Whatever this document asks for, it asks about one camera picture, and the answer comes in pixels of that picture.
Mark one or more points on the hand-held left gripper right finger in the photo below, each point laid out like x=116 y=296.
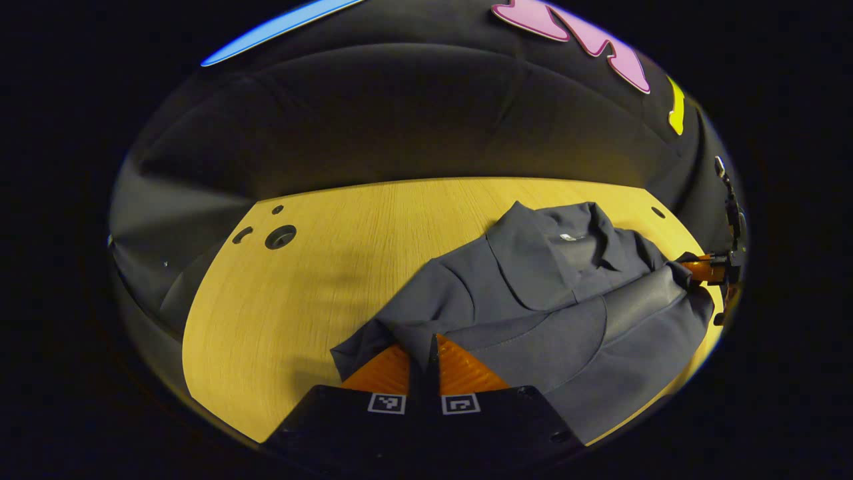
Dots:
x=440 y=426

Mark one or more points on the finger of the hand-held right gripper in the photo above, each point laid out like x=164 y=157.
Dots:
x=698 y=268

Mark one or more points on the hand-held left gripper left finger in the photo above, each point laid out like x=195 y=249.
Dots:
x=421 y=406

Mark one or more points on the grey polo shirt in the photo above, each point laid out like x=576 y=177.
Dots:
x=566 y=320

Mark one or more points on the black backdrop cloth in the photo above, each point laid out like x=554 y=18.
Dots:
x=400 y=113

